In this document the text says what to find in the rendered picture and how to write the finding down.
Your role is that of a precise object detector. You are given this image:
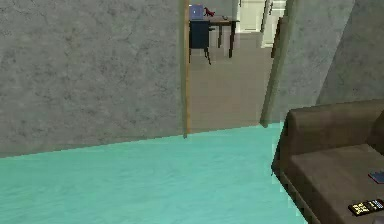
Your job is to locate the brown sofa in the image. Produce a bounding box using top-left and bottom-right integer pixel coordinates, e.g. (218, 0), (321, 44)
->
(271, 98), (384, 224)

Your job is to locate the dark wooden table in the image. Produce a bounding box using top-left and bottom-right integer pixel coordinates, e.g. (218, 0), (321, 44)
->
(206, 15), (241, 59)

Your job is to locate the blue book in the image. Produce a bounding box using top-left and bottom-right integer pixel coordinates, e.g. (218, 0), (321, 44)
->
(368, 170), (384, 185)

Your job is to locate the blue laptop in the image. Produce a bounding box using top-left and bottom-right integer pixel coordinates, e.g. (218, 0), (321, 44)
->
(189, 4), (205, 21)

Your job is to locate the dark blue chair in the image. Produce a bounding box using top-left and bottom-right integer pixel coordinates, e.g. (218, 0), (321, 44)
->
(188, 19), (216, 66)

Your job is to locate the black remote control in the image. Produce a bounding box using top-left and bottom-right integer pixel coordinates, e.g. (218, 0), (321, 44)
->
(347, 198), (384, 217)

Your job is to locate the white room door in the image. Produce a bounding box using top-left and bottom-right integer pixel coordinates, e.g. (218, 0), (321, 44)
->
(260, 0), (288, 49)

